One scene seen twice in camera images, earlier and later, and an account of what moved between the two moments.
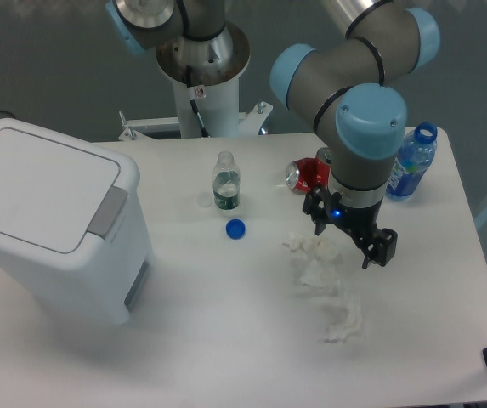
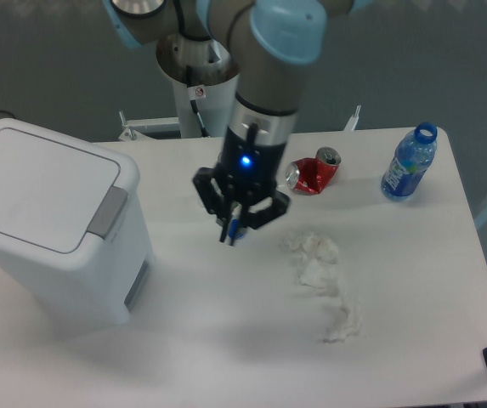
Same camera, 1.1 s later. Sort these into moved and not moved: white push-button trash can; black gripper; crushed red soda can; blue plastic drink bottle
Moved: black gripper
Not moved: crushed red soda can; white push-button trash can; blue plastic drink bottle
